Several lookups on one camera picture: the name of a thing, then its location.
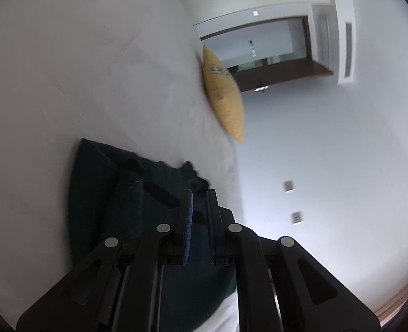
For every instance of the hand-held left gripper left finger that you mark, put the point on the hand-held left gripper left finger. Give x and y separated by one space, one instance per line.
188 228

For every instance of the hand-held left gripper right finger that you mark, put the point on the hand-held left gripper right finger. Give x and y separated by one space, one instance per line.
212 228

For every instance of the dark green sweater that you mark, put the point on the dark green sweater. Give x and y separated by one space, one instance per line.
127 197

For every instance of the yellow pillow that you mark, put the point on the yellow pillow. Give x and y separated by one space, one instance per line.
224 100

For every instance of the dark brown door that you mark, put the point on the dark brown door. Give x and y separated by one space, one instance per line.
293 72

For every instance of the bed with white sheet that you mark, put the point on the bed with white sheet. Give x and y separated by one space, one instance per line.
86 76

